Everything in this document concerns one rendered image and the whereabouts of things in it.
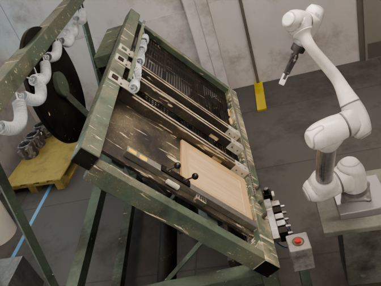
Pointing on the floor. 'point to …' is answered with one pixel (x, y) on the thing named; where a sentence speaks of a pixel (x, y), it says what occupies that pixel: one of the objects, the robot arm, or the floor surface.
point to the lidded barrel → (6, 225)
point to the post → (305, 277)
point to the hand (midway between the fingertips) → (283, 78)
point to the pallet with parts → (42, 162)
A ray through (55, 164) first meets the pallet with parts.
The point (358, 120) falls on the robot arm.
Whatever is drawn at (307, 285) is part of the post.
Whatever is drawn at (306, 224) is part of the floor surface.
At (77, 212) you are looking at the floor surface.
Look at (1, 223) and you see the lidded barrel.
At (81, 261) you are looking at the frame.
